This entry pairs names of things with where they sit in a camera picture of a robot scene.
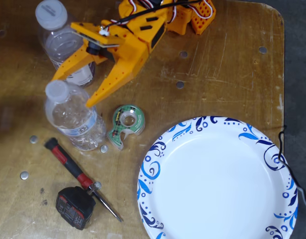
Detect orange printed gripper body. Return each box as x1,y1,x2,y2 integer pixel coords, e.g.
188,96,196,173
100,11,169,65

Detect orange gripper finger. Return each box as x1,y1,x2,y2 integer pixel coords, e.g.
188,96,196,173
51,44,108,83
85,49,147,108

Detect clear water bottle blue label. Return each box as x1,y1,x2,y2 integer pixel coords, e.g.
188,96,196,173
44,79,106,151

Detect clear bottle purple label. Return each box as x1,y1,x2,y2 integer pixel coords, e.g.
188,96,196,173
34,0,97,88

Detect white paper plate blue swirls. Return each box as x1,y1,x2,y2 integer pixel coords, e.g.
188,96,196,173
136,116,299,239

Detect green plaid tape dispenser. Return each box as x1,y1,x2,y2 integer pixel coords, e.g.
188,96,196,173
106,104,146,151

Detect red black screwdriver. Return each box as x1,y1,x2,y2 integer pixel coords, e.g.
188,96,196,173
44,137,123,223

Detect small silver bolt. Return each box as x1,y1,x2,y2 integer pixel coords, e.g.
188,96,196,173
87,181,102,196

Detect black tool battery pack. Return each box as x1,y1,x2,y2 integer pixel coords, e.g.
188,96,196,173
55,186,97,230

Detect black camera cable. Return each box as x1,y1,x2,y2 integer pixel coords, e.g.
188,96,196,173
102,0,202,27

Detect red white black servo wires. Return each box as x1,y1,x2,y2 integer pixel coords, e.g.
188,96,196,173
127,0,214,25

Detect black hanging cable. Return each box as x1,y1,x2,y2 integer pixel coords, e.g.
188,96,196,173
278,125,306,211

